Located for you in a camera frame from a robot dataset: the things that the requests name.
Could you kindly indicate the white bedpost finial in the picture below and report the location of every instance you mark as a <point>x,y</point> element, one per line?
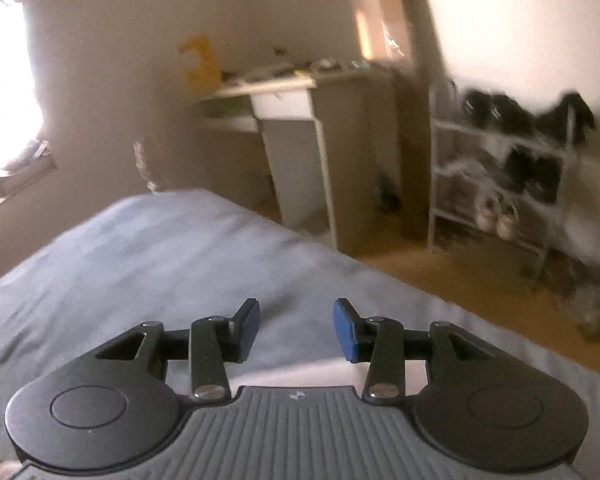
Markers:
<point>147,165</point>

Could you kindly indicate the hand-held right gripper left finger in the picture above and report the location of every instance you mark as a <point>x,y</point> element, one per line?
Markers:
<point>250,330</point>

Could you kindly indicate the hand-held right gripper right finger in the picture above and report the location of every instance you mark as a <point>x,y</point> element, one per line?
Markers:
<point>344,332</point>

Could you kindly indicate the white desk drawer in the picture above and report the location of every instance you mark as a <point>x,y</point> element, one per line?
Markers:
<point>282,102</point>

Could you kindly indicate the cardboard box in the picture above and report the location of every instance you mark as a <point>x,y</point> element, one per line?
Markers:
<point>25,167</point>

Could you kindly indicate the yellow box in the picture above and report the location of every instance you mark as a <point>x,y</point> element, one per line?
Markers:
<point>202,62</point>

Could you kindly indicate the white shoe rack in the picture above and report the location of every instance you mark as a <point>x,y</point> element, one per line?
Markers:
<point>450,175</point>

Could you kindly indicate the bright window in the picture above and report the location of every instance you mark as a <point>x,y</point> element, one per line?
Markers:
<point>5,85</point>

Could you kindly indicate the grey fleece bed blanket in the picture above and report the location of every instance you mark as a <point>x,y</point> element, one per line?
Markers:
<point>155,260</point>

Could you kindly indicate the white desk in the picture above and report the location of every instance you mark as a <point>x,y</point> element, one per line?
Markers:
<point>300,170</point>

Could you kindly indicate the white sneaker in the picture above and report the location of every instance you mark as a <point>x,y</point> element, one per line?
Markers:
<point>507,220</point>
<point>486,212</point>

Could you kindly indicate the dark shoe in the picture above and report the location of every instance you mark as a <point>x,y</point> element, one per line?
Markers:
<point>535,172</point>

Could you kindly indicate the black boot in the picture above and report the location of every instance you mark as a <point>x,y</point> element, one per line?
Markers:
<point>565,115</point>

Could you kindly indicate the grey shoe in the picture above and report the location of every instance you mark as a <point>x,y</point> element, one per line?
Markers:
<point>582,310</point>

